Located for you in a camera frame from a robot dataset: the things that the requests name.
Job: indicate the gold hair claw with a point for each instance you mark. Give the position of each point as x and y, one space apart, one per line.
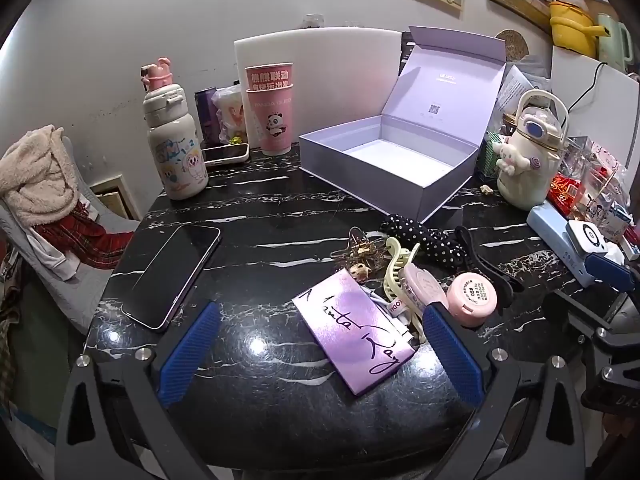
357 255

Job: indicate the yellow pot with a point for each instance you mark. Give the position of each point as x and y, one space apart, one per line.
572 30

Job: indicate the green white medicine box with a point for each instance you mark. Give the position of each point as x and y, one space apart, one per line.
490 155

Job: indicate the cream hair claw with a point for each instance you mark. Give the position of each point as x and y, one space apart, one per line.
395 270

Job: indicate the black hair clip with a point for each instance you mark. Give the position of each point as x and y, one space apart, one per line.
492 270

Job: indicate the white power bank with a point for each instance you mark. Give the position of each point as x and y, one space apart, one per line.
590 237

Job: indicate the red snack packet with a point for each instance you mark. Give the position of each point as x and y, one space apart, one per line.
565 195

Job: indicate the green kettle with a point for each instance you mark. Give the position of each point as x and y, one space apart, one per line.
612 42

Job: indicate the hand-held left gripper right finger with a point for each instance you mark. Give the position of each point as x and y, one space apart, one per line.
452 355

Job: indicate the grey chair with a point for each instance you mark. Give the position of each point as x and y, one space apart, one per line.
75 290

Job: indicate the cream bottle with plush dog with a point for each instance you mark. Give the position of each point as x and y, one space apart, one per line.
530 160

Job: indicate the red printed paper cup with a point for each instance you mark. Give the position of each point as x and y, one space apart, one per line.
269 76

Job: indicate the light blue box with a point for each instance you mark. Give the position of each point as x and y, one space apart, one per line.
547 230

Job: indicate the printed paper sheet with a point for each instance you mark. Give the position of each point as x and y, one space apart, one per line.
515 87

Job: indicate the purple handwritten card box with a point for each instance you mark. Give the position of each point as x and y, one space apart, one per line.
345 335

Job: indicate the clear glass jar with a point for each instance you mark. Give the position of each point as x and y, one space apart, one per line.
597 180

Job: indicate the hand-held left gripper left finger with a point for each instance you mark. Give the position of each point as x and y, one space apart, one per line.
192 355

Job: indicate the black polka dot scrunchie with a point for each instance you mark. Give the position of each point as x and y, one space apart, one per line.
425 237

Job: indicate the purple smartphone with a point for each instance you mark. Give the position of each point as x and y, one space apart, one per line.
170 275

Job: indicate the red plaid cloth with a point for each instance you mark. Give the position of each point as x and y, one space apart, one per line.
80 235

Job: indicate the purple drink can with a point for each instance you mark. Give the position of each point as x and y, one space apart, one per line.
205 115

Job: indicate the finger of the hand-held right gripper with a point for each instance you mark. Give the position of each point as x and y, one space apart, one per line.
610 270
580 312

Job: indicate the white cartoon water bottle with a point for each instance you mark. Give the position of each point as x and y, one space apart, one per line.
175 150

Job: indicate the white foam board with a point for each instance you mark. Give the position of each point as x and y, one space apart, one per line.
340 80

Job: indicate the glass jar with red contents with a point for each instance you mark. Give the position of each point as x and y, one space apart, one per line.
312 20

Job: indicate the white fridge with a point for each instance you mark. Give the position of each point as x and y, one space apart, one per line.
610 105

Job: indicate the pink round jar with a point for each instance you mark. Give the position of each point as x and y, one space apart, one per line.
472 300

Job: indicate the pink panda paper cup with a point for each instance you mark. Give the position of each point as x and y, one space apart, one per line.
270 125

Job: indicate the lavender gift box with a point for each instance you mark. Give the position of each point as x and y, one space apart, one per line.
390 160

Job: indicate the woven round coaster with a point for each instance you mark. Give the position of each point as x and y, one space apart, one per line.
514 44

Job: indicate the phone in cream case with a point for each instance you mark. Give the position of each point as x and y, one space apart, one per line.
225 154

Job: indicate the clear snack packet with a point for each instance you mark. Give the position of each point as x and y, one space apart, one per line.
231 112

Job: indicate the cream fleece garment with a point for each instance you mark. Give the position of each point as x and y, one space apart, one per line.
35 175

